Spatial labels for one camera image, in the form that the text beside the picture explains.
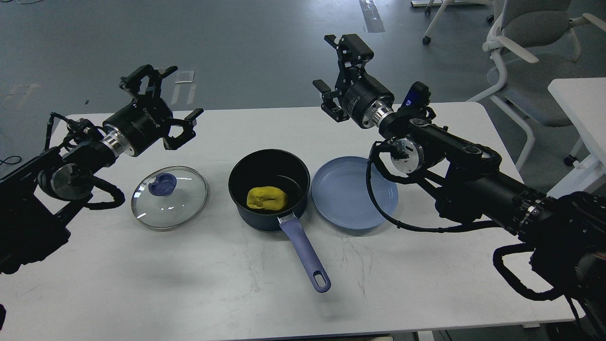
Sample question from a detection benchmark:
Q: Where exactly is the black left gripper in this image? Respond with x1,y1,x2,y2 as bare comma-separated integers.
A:
102,64,205,158

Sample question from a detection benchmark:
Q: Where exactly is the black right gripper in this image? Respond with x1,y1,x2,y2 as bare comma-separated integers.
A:
312,33,394,129

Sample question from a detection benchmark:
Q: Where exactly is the glass lid blue knob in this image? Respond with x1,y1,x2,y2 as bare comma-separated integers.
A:
131,166,209,232

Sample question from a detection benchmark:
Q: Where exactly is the yellow potato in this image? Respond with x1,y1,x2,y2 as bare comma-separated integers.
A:
246,186,288,212

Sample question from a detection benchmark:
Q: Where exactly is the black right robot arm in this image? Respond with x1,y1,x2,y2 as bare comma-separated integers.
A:
312,34,606,341

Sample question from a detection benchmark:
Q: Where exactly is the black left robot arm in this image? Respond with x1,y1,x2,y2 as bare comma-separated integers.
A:
0,64,203,274

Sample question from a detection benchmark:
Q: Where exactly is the grey tape strip on floor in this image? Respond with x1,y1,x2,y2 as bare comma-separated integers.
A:
358,0,386,33

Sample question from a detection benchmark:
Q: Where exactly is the white chair base with casters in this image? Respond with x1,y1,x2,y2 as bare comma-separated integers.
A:
410,0,498,45

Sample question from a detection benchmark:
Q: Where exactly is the blue round plate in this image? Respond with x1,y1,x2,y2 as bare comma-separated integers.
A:
311,156,387,233

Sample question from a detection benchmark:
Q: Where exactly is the white side table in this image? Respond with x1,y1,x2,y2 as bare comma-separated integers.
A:
548,78,606,198

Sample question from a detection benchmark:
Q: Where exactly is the dark blue saucepan purple handle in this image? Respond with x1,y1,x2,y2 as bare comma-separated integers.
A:
229,149,331,293

